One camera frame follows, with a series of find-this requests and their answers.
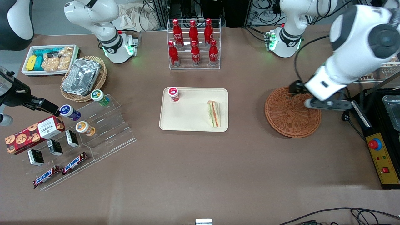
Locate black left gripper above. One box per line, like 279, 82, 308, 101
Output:
289, 80, 312, 96

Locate brown round wicker basket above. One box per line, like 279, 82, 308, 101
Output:
264, 87, 322, 138

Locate Snickers chocolate bar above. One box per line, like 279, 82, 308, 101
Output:
61, 152, 88, 175
33, 166, 61, 189

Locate clear plastic container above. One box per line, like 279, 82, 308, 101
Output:
382, 95, 400, 132

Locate yellow snack box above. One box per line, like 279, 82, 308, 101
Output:
26, 55, 38, 71

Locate red lid yogurt cup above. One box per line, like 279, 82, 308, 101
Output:
168, 87, 180, 103

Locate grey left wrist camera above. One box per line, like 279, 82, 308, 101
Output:
304, 98, 354, 111

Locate red tartan Walkers cookie box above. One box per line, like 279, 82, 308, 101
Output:
5, 116, 66, 155

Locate black floor cable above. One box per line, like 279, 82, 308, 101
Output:
278, 207, 400, 225

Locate black base cable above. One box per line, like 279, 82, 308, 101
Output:
241, 26, 270, 43

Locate aluminium foil container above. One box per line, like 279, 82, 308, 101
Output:
62, 58, 101, 96

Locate black cable with plug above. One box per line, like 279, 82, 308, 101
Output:
340, 87, 368, 143

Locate small black box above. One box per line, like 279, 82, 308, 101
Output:
47, 139, 63, 156
27, 149, 45, 166
65, 130, 79, 148

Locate yellow control panel red button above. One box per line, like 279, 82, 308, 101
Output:
365, 132, 400, 185

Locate light oval wicker basket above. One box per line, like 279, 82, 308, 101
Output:
60, 56, 108, 103

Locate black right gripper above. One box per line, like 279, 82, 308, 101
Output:
0, 66, 62, 118

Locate clear acrylic step stand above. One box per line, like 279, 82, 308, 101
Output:
62, 94, 137, 162
9, 123, 96, 192

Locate green lid yogurt cup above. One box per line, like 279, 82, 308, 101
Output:
91, 89, 110, 107

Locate white wire rack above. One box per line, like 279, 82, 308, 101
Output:
356, 53, 400, 83

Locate purple lid yogurt cup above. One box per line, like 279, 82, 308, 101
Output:
59, 104, 82, 121

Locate red cola bottle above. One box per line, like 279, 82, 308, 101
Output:
168, 41, 180, 67
208, 39, 219, 66
204, 18, 214, 48
191, 40, 201, 66
172, 19, 183, 48
189, 20, 199, 47

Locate clear acrylic bottle rack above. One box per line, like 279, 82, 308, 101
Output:
167, 18, 222, 70

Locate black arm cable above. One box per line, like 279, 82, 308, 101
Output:
293, 35, 331, 83

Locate triangular sandwich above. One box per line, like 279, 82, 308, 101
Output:
207, 100, 221, 128

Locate black side appliance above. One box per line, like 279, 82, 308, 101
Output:
350, 89, 400, 190

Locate beige crumpled cloth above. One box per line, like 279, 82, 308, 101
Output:
118, 4, 163, 32

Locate orange lid yogurt cup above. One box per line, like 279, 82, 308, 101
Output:
75, 121, 96, 137

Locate beige plastic tray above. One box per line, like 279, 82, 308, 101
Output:
159, 87, 229, 132

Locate white plastic bin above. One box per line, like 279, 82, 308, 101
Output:
21, 44, 80, 77

